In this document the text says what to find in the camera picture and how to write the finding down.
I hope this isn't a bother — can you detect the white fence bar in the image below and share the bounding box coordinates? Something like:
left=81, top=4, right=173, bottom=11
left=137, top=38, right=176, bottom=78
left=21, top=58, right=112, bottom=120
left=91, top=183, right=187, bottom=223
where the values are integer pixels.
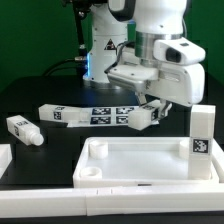
left=0, top=184, right=224, bottom=218
left=0, top=144, right=12, bottom=179

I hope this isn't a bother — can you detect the paper sheet with markers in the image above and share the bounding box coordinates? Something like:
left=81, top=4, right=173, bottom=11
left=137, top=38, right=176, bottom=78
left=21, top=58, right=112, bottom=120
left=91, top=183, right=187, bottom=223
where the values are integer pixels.
left=66, top=105, right=160, bottom=128

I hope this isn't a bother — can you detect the white desk top tray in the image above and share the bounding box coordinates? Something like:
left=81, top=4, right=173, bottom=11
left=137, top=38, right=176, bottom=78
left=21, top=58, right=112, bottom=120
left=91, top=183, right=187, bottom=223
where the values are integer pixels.
left=73, top=137, right=221, bottom=188

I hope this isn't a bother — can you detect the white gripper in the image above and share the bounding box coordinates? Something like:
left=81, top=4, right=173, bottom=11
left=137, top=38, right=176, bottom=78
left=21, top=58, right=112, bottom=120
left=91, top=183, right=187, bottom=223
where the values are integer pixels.
left=106, top=37, right=205, bottom=119

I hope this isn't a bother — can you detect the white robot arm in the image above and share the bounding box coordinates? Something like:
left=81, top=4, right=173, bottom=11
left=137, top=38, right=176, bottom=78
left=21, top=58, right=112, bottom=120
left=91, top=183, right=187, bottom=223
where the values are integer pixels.
left=83, top=0, right=205, bottom=118

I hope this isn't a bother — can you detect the black cable at base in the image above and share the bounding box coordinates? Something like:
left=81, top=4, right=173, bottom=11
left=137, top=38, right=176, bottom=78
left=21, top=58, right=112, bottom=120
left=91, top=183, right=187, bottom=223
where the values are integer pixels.
left=42, top=57, right=88, bottom=78

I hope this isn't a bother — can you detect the white front fence bar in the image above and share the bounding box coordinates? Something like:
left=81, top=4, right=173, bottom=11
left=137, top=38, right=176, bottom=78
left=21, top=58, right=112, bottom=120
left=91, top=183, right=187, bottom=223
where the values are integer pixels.
left=0, top=184, right=224, bottom=218

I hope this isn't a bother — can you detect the white left fence bar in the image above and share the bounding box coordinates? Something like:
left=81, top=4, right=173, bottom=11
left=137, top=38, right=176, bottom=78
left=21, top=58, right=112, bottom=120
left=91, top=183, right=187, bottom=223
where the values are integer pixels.
left=0, top=144, right=12, bottom=179

